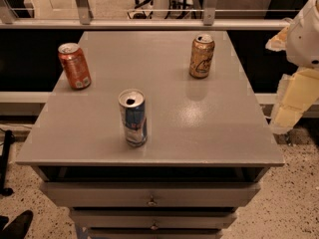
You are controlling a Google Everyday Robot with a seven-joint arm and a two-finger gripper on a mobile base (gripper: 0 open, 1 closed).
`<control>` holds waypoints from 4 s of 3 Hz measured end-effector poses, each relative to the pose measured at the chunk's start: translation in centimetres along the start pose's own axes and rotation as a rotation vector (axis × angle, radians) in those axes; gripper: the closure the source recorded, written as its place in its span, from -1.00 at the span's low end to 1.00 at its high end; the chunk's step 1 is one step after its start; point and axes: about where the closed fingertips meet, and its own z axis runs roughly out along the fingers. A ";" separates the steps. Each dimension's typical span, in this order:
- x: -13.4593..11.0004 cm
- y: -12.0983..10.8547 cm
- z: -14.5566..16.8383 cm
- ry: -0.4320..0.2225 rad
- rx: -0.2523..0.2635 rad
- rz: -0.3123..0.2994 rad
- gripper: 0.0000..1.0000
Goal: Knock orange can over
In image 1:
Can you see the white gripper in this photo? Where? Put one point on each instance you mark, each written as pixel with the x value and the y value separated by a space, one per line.
pixel 305 39

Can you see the orange-gold soda can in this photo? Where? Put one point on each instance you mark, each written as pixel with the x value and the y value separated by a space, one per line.
pixel 202 51

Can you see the blue silver energy drink can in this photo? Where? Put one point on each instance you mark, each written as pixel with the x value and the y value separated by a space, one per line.
pixel 132 104

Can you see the red-orange soda can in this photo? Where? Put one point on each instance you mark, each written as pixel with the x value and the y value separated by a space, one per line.
pixel 75 66

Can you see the grey metal railing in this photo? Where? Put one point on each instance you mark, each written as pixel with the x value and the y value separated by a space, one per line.
pixel 142 15

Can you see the grey drawer cabinet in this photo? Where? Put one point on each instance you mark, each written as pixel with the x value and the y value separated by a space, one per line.
pixel 199 131

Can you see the middle grey drawer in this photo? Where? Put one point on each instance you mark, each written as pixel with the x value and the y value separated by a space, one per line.
pixel 148 218

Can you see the grey drawer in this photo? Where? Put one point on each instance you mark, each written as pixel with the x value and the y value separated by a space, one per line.
pixel 148 218
pixel 150 194
pixel 157 234

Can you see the bottom grey drawer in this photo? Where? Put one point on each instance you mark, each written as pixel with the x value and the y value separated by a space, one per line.
pixel 157 234

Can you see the top grey drawer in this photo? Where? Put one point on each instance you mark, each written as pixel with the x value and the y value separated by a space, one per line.
pixel 150 194

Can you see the black stand pole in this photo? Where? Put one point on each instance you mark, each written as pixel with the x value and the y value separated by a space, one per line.
pixel 8 140

